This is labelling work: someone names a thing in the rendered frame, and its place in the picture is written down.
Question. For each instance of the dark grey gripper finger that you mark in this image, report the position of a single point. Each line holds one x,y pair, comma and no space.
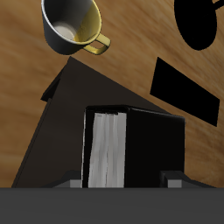
74,181

